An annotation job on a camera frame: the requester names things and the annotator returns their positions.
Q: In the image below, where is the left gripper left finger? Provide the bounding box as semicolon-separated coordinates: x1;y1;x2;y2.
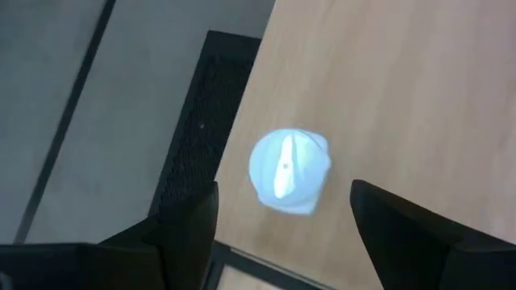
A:
0;180;220;290

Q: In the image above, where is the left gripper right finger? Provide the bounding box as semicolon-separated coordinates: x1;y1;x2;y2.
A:
349;179;516;290

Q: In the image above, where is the white bottle with blue label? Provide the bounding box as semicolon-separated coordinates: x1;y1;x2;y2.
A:
248;127;333;216

